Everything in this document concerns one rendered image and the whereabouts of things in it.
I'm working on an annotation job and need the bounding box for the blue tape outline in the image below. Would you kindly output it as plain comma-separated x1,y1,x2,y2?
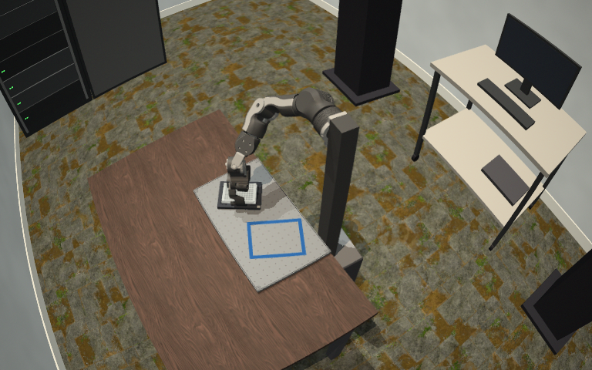
247,218,306,259

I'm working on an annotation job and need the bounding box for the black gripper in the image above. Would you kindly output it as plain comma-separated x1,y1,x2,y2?
227,160,251,205

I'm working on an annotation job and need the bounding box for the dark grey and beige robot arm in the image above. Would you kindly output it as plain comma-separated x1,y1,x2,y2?
225,87,347,173

